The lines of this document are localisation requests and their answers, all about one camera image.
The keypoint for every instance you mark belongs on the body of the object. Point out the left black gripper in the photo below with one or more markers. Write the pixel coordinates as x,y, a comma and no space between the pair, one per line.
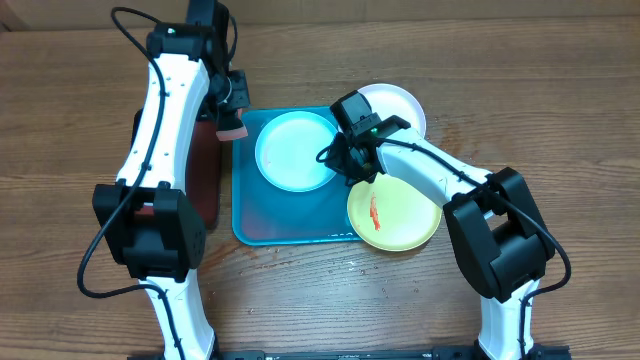
242,99

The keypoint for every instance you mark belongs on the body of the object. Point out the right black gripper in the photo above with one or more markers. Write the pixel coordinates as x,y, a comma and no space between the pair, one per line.
337,164

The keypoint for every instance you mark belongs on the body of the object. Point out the green and orange sponge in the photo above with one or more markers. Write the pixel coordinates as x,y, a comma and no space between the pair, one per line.
230,126

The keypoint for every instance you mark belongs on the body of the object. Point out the light blue plate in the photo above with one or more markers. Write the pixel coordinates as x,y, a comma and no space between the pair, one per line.
287,147

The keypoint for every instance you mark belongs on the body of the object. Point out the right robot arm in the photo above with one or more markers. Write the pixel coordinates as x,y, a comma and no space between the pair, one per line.
500,241

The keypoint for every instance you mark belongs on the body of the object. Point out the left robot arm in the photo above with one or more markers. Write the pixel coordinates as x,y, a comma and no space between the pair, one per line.
188,67

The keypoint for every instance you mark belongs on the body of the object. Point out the black and red tray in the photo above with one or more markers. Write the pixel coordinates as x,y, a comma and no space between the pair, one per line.
201,176

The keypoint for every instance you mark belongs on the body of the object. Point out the teal plastic tray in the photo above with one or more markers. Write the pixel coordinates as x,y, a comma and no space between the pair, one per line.
263,214

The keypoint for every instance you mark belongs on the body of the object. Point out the white plate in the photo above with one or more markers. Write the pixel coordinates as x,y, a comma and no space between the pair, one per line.
387,100

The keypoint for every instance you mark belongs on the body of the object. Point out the yellow-green plate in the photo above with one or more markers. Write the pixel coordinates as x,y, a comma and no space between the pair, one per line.
391,215

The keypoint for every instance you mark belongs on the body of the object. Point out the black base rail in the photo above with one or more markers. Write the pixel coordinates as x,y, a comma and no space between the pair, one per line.
350,354

